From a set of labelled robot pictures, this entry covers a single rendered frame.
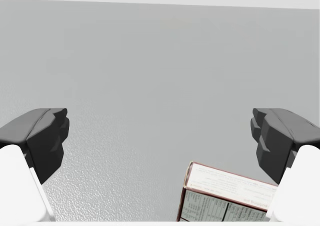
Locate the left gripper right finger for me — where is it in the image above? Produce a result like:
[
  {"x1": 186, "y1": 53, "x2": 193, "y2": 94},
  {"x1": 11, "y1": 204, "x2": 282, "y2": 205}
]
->
[{"x1": 250, "y1": 107, "x2": 320, "y2": 223}]

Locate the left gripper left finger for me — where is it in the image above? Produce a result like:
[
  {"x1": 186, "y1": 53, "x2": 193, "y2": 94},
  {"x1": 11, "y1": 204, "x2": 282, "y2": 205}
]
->
[{"x1": 0, "y1": 107, "x2": 70, "y2": 223}]

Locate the red and white carton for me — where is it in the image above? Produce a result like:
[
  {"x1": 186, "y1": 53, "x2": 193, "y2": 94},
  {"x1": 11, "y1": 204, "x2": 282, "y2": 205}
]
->
[{"x1": 176, "y1": 160, "x2": 279, "y2": 223}]

